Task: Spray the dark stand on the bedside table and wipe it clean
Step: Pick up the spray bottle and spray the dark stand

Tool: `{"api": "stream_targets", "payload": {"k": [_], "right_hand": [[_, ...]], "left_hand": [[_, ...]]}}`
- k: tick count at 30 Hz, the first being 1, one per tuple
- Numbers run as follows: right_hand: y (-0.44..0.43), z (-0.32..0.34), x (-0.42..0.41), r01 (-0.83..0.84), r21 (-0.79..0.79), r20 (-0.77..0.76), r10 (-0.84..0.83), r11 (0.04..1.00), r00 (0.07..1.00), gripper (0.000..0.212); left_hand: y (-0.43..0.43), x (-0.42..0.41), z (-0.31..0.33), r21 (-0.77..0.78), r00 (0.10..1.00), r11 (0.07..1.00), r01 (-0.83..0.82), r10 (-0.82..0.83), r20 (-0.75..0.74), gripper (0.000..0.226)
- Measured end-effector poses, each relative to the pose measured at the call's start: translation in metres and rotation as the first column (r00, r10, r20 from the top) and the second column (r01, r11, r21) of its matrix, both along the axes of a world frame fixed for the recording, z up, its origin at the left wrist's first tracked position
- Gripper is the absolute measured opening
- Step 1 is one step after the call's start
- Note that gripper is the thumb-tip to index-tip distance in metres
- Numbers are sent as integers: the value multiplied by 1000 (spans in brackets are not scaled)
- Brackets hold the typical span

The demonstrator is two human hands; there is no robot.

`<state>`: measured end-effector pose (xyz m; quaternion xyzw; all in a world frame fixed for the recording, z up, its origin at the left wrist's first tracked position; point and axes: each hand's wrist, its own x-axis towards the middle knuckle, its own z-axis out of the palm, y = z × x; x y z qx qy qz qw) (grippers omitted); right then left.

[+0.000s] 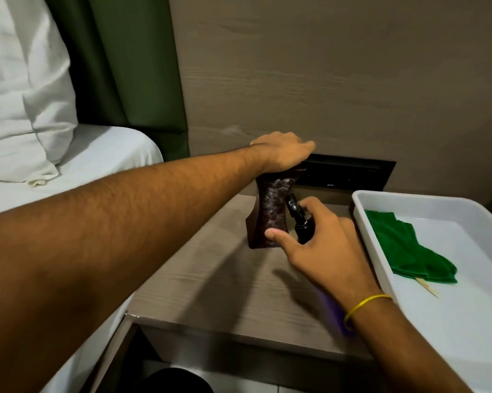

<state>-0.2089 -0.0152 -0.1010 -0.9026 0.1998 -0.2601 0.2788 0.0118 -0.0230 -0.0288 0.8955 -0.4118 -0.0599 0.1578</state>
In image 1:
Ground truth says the green padded headboard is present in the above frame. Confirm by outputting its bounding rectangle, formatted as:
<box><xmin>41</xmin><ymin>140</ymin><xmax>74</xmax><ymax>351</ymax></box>
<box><xmin>43</xmin><ymin>0</ymin><xmax>191</xmax><ymax>162</ymax></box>

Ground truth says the dark brown curved ornament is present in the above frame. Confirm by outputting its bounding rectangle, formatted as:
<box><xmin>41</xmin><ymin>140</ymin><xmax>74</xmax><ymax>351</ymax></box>
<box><xmin>246</xmin><ymin>167</ymin><xmax>309</xmax><ymax>249</ymax></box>

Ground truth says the white pillow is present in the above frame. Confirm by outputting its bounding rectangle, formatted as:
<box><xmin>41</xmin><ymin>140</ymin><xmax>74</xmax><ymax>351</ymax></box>
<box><xmin>0</xmin><ymin>0</ymin><xmax>79</xmax><ymax>188</ymax></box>

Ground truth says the black round object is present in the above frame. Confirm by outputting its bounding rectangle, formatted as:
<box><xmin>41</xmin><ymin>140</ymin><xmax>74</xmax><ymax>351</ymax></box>
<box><xmin>141</xmin><ymin>366</ymin><xmax>215</xmax><ymax>393</ymax></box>

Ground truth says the person's right hand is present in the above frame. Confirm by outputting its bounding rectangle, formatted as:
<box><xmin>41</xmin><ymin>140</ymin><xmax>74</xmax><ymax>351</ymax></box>
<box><xmin>265</xmin><ymin>196</ymin><xmax>384</xmax><ymax>314</ymax></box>

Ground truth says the grey wooden nightstand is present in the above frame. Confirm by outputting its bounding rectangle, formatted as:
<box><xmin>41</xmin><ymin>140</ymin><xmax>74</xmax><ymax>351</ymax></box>
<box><xmin>80</xmin><ymin>185</ymin><xmax>378</xmax><ymax>393</ymax></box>

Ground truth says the purple spray bottle black nozzle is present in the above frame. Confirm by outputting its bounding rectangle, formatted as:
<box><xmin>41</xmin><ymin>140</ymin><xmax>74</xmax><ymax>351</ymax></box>
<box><xmin>286</xmin><ymin>194</ymin><xmax>355</xmax><ymax>338</ymax></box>

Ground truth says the white bed sheet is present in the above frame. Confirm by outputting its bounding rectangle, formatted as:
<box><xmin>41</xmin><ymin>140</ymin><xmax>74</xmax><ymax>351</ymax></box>
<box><xmin>0</xmin><ymin>124</ymin><xmax>165</xmax><ymax>393</ymax></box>

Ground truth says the small wooden stick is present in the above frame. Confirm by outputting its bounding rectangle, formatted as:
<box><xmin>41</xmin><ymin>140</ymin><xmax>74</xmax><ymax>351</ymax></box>
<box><xmin>414</xmin><ymin>277</ymin><xmax>440</xmax><ymax>299</ymax></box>

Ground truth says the person's left forearm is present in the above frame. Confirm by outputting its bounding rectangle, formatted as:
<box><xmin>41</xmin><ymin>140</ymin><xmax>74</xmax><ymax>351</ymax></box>
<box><xmin>0</xmin><ymin>144</ymin><xmax>268</xmax><ymax>393</ymax></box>

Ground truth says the person's right forearm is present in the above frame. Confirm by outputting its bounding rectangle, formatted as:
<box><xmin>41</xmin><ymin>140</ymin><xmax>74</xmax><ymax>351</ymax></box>
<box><xmin>345</xmin><ymin>298</ymin><xmax>473</xmax><ymax>393</ymax></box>

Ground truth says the black wall socket panel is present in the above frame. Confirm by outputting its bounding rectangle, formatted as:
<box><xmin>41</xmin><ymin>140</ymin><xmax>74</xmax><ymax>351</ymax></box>
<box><xmin>298</xmin><ymin>154</ymin><xmax>396</xmax><ymax>192</ymax></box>

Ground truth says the yellow wrist band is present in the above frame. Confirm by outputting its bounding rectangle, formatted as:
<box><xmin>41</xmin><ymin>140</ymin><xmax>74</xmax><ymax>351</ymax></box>
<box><xmin>343</xmin><ymin>294</ymin><xmax>393</xmax><ymax>330</ymax></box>

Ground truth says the white plastic tray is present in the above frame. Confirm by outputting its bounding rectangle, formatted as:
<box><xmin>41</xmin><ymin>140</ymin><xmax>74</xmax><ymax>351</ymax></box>
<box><xmin>351</xmin><ymin>190</ymin><xmax>492</xmax><ymax>393</ymax></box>

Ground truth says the green cloth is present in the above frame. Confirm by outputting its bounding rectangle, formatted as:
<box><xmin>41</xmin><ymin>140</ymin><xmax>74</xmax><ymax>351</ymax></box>
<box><xmin>364</xmin><ymin>209</ymin><xmax>459</xmax><ymax>284</ymax></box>

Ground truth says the person's left hand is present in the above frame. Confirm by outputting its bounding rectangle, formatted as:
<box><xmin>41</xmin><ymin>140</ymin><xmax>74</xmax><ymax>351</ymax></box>
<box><xmin>250</xmin><ymin>132</ymin><xmax>317</xmax><ymax>175</ymax></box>

